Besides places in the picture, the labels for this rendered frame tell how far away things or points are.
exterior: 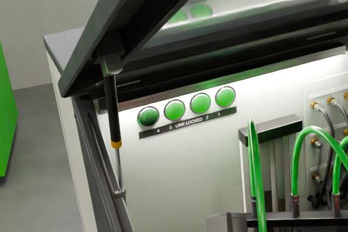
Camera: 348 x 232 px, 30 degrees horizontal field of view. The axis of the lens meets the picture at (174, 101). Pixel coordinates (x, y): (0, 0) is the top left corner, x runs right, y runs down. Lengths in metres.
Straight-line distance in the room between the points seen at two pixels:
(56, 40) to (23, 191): 2.40
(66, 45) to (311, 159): 0.65
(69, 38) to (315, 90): 0.59
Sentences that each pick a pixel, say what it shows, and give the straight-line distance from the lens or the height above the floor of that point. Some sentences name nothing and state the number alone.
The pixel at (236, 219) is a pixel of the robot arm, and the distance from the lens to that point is 1.02.
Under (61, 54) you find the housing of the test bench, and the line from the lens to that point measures 1.46.
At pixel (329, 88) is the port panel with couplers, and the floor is 1.33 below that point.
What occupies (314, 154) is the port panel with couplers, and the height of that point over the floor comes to 1.16.
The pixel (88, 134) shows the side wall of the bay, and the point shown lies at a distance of 1.31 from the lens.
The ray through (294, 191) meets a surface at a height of 1.17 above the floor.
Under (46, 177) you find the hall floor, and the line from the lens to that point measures 3.95.
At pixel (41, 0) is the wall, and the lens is 5.00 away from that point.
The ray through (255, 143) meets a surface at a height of 1.42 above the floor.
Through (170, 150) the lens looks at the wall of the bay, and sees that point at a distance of 1.44.
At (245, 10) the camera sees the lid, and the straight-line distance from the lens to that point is 0.97.
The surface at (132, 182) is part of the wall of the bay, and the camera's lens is 1.45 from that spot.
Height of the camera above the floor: 2.01
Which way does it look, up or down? 26 degrees down
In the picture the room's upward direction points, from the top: 7 degrees counter-clockwise
